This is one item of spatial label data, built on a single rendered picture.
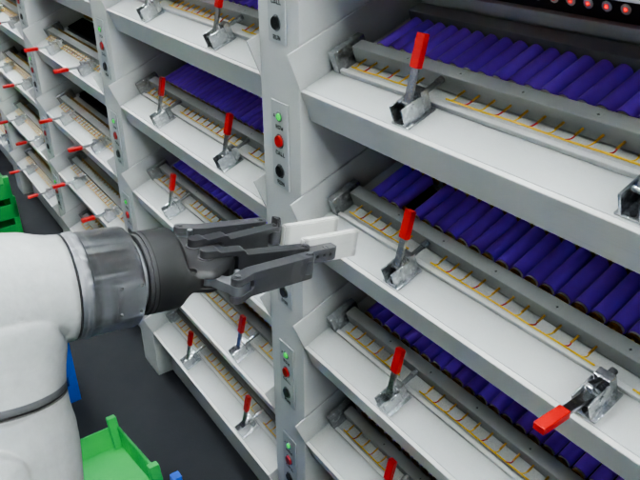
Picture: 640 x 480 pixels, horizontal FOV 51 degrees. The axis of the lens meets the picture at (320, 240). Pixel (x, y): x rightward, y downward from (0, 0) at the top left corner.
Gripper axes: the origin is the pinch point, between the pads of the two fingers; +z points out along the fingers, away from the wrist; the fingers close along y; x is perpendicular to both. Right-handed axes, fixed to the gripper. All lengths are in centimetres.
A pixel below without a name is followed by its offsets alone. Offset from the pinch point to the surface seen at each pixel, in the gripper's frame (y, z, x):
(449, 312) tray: 8.8, 12.3, -7.1
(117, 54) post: -88, 11, 2
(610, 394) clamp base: 27.8, 13.4, -5.5
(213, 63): -42.5, 8.9, 9.6
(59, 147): -157, 18, -40
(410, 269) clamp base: 1.3, 13.0, -5.4
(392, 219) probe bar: -6.2, 16.2, -2.6
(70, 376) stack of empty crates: -90, -1, -76
